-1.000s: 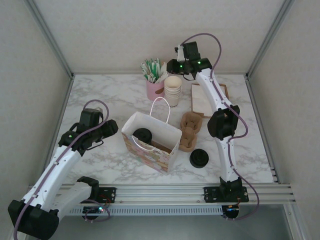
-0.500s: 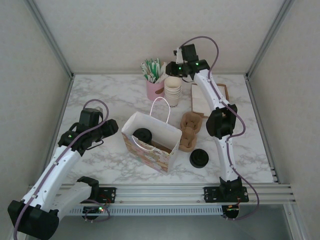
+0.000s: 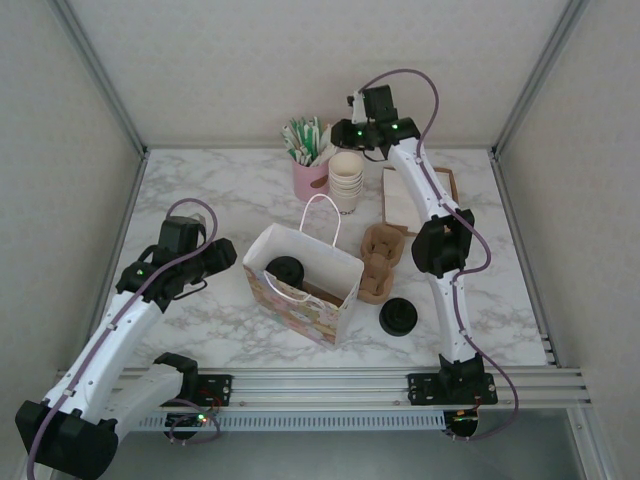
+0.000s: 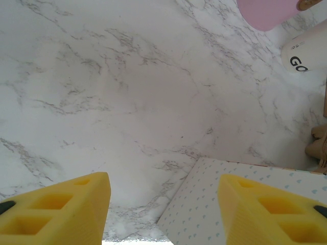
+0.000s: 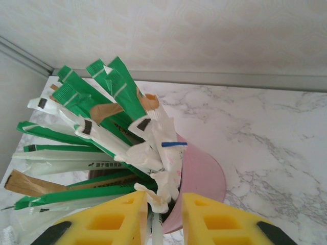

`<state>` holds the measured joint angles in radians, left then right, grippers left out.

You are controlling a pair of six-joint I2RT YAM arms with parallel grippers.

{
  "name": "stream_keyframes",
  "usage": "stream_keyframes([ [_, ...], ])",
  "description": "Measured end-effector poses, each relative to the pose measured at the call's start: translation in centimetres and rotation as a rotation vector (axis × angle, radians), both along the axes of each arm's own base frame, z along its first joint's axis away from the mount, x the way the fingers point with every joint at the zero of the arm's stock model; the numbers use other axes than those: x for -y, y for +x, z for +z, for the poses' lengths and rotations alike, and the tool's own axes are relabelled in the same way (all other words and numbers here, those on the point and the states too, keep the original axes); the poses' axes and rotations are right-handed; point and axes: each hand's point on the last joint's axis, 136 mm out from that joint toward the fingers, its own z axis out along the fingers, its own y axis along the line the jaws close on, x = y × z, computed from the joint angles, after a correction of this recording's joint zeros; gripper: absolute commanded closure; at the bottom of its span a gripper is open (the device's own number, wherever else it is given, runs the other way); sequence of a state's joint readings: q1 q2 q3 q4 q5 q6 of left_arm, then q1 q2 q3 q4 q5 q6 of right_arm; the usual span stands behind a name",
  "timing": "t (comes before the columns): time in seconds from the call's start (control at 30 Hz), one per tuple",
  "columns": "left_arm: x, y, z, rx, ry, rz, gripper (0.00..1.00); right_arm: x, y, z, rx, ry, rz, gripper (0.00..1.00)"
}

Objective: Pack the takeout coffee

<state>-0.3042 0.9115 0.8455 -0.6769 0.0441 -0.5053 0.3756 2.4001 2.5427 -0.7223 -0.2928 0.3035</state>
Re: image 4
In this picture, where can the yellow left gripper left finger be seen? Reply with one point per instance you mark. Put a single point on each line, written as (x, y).
(76, 219)

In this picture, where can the white heart-print paper bag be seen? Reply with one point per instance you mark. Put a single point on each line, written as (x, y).
(199, 204)

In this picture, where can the pink holder cup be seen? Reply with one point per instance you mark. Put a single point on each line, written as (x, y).
(265, 15)

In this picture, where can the brown pulp cup carrier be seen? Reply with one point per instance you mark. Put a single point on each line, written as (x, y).
(319, 150)

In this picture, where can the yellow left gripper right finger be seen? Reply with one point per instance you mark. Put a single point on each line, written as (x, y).
(245, 219)

